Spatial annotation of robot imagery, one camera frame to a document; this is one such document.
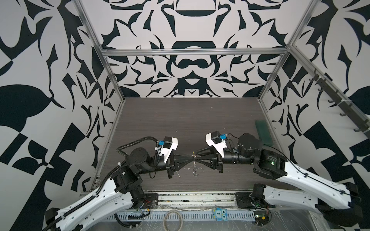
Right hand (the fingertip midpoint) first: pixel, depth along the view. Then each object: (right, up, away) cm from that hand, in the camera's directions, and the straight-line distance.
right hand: (197, 157), depth 53 cm
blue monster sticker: (+12, -33, +17) cm, 39 cm away
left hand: (-1, 0, +1) cm, 1 cm away
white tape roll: (-14, -35, +13) cm, 40 cm away
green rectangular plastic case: (+50, +2, +47) cm, 69 cm away
